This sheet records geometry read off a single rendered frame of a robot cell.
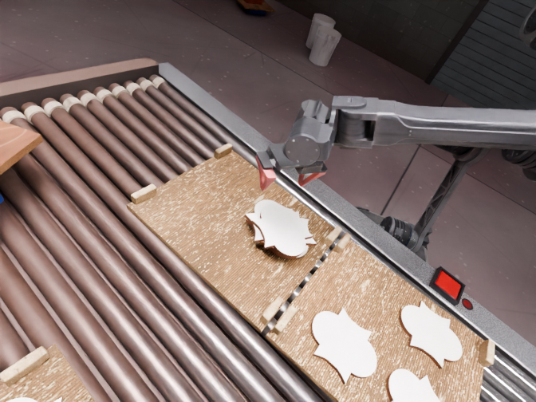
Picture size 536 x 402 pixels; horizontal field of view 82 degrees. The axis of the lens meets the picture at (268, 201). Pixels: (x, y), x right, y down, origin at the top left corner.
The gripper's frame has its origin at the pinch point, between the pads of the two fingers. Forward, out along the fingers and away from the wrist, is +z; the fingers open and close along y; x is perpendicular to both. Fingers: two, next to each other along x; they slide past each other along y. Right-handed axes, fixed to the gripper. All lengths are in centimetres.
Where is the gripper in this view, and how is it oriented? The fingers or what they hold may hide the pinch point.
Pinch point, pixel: (282, 184)
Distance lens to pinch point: 68.2
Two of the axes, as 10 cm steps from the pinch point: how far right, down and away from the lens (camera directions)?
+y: 8.9, -1.2, 4.4
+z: -2.7, 6.3, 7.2
